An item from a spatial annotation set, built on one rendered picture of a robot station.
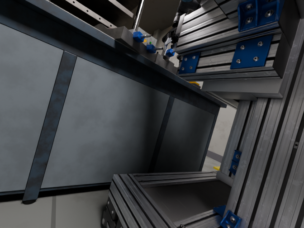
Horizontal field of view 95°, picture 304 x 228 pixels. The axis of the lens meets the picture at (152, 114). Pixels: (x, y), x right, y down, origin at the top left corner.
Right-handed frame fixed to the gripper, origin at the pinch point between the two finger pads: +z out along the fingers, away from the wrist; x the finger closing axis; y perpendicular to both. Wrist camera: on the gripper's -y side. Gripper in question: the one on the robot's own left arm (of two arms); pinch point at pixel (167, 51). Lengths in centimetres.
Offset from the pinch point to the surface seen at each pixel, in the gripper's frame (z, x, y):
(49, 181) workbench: 90, -35, -8
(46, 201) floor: 99, -32, -10
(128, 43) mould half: 19.7, -29.5, 9.3
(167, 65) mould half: 9.3, 2.6, 0.9
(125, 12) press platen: -64, -16, -74
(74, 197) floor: 98, -20, -10
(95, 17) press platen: -36, -39, -75
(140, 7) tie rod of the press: -72, -6, -63
